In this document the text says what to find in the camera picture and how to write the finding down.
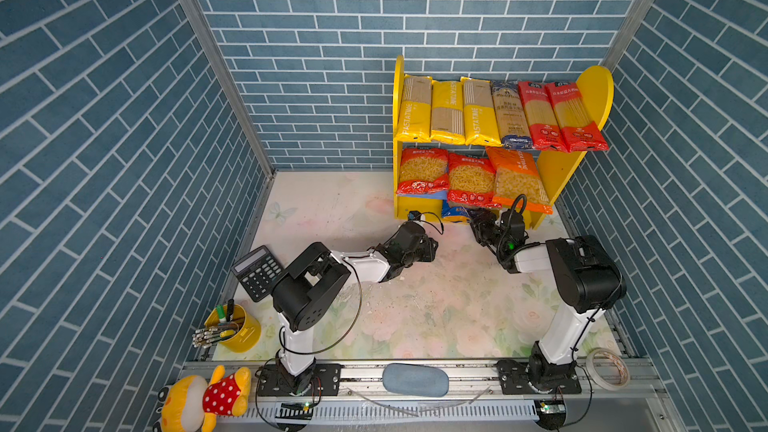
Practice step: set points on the grey blue oval pad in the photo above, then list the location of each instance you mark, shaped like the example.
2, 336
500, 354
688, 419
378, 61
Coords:
415, 380

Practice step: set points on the black calculator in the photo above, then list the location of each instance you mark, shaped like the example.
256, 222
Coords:
258, 272

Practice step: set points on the red macaroni bag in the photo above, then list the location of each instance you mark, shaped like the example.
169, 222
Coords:
471, 181
423, 171

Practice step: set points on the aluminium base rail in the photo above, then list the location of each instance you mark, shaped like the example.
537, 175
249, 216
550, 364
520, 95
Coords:
597, 396

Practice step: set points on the red yellow spaghetti bag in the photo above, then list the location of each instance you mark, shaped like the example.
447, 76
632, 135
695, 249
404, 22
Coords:
579, 130
543, 126

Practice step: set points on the yellow pen cup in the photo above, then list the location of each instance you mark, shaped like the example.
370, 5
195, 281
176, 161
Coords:
228, 325

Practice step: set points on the blue clear spaghetti bag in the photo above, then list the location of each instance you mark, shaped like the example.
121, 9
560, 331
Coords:
511, 120

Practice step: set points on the clear tape roll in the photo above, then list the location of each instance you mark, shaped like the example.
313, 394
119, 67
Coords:
608, 370

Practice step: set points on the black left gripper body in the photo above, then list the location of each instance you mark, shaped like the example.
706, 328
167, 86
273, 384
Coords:
423, 251

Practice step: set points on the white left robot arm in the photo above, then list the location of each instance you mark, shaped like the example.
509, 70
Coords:
312, 282

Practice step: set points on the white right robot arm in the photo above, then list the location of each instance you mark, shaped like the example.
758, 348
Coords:
587, 280

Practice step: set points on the blue orecchiette pasta bag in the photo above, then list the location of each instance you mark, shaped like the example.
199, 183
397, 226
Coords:
455, 212

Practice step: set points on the yellow plush toy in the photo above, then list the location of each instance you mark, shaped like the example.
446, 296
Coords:
195, 403

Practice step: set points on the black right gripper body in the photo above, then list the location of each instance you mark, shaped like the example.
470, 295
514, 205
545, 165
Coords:
489, 233

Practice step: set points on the orange pasta bag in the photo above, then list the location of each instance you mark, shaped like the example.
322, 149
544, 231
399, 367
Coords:
516, 174

